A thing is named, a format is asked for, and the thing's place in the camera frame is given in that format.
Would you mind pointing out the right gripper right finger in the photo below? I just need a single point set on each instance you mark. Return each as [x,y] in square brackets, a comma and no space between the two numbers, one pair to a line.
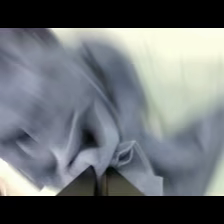
[117,185]

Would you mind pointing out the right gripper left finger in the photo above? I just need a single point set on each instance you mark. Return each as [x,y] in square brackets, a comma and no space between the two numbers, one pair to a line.
[83,186]

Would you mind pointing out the grey-blue shirt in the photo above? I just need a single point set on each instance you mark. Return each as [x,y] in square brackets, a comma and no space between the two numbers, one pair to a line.
[66,106]

